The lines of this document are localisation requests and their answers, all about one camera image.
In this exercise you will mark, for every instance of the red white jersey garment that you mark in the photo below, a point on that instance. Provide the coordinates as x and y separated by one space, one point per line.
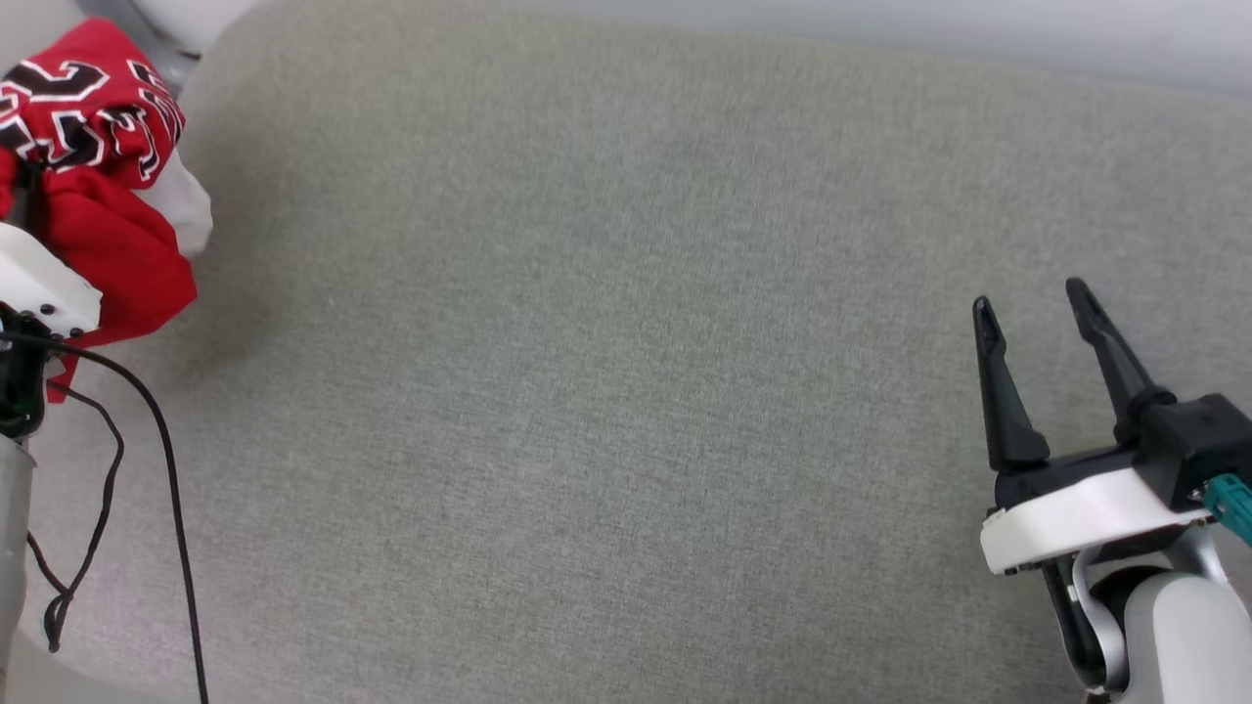
108 244

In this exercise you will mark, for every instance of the teal right camera connector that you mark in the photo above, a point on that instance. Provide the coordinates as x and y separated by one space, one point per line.
1234 506

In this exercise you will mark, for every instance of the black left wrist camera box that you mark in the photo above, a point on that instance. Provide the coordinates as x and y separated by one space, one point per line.
20 381

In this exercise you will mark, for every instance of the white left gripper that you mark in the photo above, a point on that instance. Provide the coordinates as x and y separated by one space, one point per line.
39 279

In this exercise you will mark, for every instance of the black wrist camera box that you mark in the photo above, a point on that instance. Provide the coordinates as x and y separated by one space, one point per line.
1193 445
20 381

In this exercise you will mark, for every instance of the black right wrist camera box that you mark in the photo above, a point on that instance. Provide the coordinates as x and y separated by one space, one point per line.
1193 445

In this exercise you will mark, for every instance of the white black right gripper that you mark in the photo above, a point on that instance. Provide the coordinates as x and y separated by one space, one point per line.
1076 513

